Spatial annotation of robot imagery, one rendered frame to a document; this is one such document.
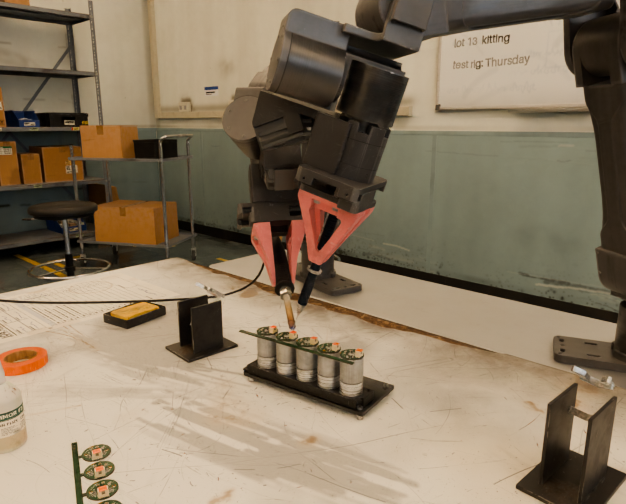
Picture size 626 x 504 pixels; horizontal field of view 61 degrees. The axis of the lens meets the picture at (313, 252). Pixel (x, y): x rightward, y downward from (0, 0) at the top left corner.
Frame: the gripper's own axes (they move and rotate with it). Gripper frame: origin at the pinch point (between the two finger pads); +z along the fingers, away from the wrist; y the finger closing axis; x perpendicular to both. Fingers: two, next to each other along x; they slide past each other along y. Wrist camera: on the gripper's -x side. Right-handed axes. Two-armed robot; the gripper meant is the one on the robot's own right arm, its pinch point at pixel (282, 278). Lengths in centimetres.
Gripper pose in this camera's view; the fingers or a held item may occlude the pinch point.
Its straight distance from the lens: 67.1
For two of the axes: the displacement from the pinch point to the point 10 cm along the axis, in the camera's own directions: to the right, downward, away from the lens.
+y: 9.8, -0.6, 1.8
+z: 1.1, 9.6, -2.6
